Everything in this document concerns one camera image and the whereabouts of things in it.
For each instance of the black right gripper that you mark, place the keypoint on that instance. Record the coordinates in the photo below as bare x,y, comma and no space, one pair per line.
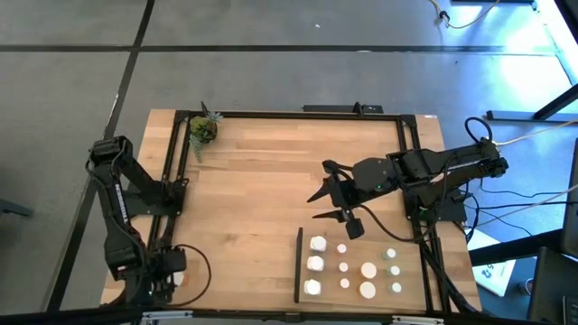
345,189

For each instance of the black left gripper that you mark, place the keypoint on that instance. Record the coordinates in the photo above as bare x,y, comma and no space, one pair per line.
167,262

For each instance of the white melatonin bottle blue band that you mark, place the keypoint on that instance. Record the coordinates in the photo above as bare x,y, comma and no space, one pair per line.
315,263

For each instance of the white bottle tablet size label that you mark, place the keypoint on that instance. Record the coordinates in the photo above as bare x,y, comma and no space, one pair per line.
312,287

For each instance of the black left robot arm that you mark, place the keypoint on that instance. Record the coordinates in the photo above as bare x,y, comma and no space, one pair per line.
119,203

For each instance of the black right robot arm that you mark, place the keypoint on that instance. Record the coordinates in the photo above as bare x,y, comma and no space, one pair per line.
429,164

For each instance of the black mounting plate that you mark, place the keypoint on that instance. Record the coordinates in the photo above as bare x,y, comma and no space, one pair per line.
334,108

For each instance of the green succulent in black pot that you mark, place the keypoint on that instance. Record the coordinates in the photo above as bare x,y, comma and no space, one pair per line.
203,130

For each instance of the grey chair foot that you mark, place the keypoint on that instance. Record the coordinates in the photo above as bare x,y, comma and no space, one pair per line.
13,208

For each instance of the white printed paper sheet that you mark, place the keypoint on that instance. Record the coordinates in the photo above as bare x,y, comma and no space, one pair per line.
494,275

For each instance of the black desk beam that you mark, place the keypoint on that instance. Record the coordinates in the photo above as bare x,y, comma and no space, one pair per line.
510,248

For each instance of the black desk leg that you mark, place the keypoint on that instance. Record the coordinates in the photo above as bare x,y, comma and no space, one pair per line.
519,116

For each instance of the black equipment case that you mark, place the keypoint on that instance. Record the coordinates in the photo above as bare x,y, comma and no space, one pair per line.
551,289

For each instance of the grey panel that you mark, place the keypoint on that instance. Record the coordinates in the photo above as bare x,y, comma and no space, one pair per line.
571,203

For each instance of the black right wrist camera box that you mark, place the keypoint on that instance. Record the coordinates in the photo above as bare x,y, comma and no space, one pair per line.
355,229

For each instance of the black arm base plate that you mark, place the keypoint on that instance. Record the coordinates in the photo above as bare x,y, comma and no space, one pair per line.
456,212
176,208

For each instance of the black aluminium table frame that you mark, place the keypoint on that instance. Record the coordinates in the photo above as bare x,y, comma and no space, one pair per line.
316,115

